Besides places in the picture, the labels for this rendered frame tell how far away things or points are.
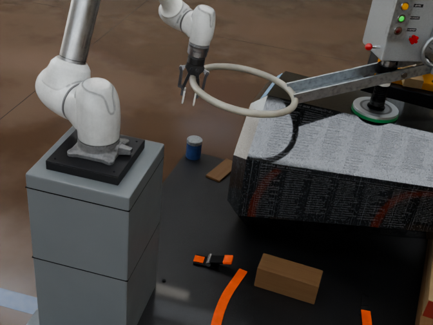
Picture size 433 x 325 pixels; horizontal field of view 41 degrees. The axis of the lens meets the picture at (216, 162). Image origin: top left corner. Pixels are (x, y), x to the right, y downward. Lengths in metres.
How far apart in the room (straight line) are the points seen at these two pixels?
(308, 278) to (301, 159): 0.56
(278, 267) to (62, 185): 1.18
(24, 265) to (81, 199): 0.93
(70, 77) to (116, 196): 0.48
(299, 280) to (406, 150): 0.77
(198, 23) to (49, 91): 0.66
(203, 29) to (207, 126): 1.79
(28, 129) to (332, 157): 2.16
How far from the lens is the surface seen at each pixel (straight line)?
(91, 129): 2.10
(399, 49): 2.61
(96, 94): 2.05
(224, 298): 2.79
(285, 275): 2.79
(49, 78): 2.23
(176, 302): 2.75
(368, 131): 2.75
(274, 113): 2.39
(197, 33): 2.43
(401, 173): 2.72
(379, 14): 2.63
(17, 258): 3.03
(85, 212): 2.15
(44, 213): 2.24
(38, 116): 4.21
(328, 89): 2.61
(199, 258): 2.96
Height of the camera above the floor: 2.01
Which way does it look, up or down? 33 degrees down
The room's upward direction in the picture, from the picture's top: 7 degrees clockwise
